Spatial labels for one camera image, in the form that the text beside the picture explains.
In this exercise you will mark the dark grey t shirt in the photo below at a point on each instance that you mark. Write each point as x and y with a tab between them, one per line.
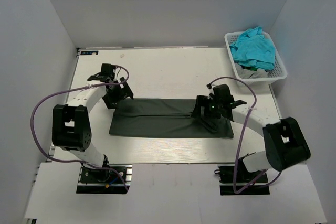
163	118

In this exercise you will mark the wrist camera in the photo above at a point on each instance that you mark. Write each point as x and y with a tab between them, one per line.
222	98
106	74

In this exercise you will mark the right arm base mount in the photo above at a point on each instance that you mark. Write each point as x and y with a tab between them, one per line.
225	174

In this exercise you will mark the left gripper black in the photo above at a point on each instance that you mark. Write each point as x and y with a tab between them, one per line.
124	93

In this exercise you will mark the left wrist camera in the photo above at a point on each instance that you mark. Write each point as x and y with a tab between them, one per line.
106	74

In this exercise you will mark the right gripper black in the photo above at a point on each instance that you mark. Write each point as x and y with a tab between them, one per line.
202	100

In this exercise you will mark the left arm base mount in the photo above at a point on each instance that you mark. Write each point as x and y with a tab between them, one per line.
104	182

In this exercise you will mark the light grey t shirt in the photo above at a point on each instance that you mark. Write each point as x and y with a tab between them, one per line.
250	74

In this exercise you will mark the white plastic basket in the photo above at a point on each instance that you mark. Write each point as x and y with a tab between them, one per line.
278	72

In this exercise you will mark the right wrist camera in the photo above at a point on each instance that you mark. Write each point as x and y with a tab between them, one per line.
222	98

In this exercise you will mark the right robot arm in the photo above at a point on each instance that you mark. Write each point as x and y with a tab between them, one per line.
285	144

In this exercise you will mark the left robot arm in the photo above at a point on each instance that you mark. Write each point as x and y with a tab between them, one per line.
71	130

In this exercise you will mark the blue table label sticker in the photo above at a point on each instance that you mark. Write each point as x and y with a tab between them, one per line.
89	53

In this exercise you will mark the turquoise t shirt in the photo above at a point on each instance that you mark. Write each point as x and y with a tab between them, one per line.
253	49

